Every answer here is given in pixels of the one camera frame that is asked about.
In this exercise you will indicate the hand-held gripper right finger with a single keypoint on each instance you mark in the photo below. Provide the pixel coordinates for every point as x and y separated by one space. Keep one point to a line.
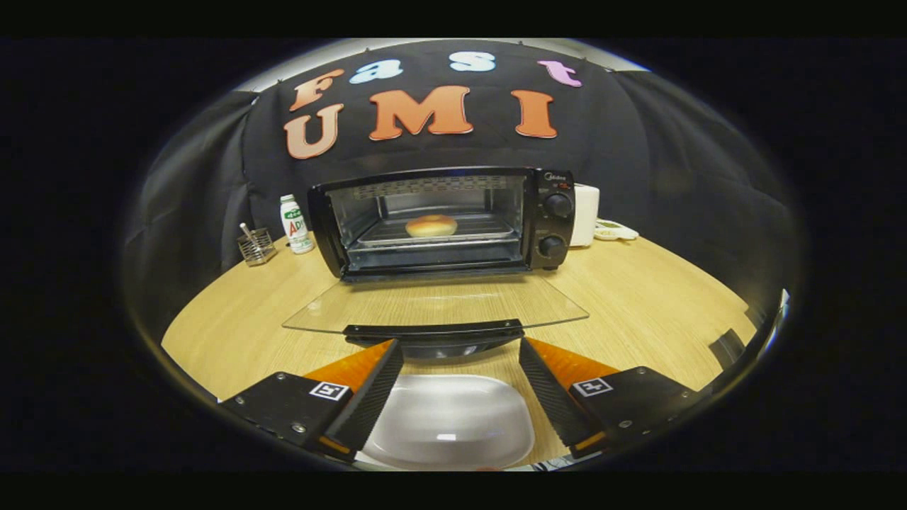
549 397

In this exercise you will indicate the white square plate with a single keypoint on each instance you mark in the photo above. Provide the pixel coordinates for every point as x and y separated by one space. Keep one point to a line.
453 418

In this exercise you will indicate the black chair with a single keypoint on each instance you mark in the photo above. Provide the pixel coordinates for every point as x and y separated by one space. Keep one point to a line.
727 348

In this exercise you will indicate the brown bagel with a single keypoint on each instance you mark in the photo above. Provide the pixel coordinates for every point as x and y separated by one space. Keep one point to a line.
431 226

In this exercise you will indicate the metal oven rack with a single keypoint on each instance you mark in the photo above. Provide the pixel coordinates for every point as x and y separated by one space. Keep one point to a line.
489 230

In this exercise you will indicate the black toaster oven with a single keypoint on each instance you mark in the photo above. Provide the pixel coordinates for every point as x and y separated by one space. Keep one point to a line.
556 227

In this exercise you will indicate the white remote control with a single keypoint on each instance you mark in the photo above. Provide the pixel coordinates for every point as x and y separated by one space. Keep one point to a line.
615 230

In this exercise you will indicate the white panel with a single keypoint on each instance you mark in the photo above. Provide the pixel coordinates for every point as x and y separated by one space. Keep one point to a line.
783 312

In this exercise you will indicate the white box appliance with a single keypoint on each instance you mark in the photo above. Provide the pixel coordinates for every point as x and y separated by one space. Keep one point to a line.
585 212

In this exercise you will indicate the white bottle green label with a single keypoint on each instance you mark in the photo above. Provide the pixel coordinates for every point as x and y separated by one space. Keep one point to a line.
296 227

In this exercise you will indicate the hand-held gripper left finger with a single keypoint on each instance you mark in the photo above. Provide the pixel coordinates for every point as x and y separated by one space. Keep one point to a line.
372 397

